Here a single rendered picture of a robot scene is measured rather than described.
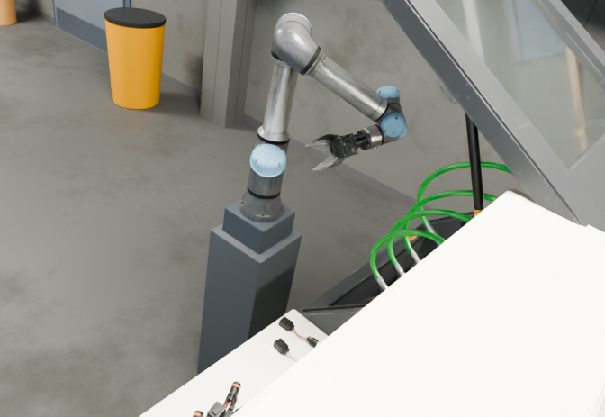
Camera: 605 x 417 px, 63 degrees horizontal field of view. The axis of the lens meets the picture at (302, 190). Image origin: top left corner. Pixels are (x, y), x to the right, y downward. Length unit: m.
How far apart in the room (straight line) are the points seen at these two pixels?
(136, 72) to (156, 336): 2.48
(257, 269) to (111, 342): 1.00
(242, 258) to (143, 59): 2.85
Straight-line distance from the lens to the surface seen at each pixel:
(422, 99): 3.48
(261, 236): 1.68
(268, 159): 1.62
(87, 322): 2.60
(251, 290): 1.80
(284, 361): 1.20
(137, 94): 4.46
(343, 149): 1.63
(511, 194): 0.85
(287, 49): 1.49
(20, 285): 2.85
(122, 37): 4.29
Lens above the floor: 1.91
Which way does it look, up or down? 32 degrees down
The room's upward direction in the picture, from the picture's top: 12 degrees clockwise
